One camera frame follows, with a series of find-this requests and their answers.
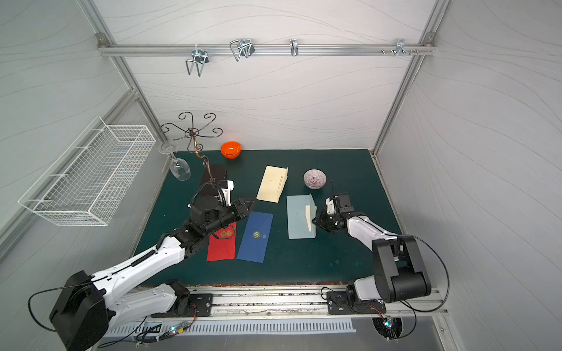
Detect light teal envelope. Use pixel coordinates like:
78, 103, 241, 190
286, 195, 317, 240

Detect blue envelope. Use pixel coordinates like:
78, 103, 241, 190
237, 212, 274, 263

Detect cream yellow envelope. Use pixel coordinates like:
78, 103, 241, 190
256, 165, 288, 203

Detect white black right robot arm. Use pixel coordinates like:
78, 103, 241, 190
313, 193, 432, 303

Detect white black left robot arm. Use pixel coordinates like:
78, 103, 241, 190
49, 197, 256, 350

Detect red envelope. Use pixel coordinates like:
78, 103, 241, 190
207, 223, 237, 262

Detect pink striped glass bowl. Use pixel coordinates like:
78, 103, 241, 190
303, 169, 327, 190

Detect clear wine glass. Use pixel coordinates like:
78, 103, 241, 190
159, 140, 191, 181

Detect orange bowl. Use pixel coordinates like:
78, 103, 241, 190
220, 141, 241, 159

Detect copper wine glass stand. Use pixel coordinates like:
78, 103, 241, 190
160, 111, 223, 185

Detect white vented strip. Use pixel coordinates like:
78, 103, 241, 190
106, 318, 357, 337

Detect small green circuit board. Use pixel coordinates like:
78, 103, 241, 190
169, 322, 190, 335

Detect metal double hook left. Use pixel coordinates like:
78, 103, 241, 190
185, 48, 209, 77

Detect metal double hook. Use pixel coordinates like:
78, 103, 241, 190
229, 39, 256, 61
185, 48, 209, 77

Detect metal double hook middle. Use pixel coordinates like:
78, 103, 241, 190
229, 39, 256, 61

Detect small metal hook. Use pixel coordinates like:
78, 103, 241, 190
289, 39, 299, 57

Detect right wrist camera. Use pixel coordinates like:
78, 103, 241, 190
325, 197, 336, 216

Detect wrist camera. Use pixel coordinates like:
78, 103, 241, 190
325, 197, 336, 216
219, 180, 234, 206

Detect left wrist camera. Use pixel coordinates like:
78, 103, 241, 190
219, 180, 234, 206

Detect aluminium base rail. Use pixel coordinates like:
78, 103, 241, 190
89, 284, 449, 321

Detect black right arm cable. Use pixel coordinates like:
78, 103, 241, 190
399, 235, 451, 314

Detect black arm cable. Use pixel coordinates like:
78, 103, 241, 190
27, 282, 95, 333
399, 235, 451, 314

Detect white wire basket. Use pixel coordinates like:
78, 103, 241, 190
18, 116, 156, 227

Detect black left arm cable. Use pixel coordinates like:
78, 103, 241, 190
27, 282, 95, 333

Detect aluminium overhead rail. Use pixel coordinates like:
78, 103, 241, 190
98, 42, 436, 58

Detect metal bracket hook right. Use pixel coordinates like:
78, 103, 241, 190
381, 39, 419, 56

